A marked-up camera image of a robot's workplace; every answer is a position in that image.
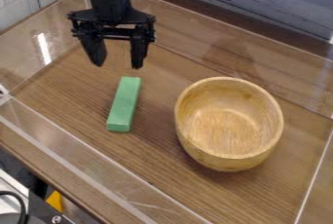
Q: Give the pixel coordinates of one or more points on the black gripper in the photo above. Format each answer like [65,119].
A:
[113,19]

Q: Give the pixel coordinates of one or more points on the green rectangular block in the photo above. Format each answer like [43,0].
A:
[124,105]

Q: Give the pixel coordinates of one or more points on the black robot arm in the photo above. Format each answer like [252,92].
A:
[113,19]

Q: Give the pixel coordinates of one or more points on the light wooden bowl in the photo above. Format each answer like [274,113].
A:
[229,123]

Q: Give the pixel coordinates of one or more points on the black device with knob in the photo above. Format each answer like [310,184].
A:
[41,213]

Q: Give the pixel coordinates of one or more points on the clear acrylic enclosure walls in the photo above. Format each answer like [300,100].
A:
[134,178]

